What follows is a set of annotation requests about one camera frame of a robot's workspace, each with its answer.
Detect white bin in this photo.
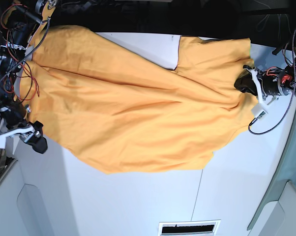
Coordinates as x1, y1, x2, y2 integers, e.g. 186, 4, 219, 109
246, 179, 296, 236
0, 157, 80, 236

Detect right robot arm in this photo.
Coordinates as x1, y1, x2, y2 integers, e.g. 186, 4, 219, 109
0, 0, 58, 154

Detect braided black cable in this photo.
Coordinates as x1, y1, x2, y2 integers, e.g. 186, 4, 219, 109
247, 29, 296, 136

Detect yellow t-shirt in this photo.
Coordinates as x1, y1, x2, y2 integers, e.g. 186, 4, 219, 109
27, 26, 257, 174

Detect white bin right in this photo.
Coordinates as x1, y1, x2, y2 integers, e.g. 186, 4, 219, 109
246, 179, 296, 236

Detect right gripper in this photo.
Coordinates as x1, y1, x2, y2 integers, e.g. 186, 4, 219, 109
0, 103, 48, 154

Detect white bin left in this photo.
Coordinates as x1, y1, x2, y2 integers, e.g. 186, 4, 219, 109
0, 157, 80, 236

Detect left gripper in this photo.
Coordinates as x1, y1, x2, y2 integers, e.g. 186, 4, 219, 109
234, 67, 293, 97

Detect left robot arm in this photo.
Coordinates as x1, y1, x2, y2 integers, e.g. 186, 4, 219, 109
234, 28, 296, 99

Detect orange wire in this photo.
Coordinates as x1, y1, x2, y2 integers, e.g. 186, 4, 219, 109
0, 4, 40, 101

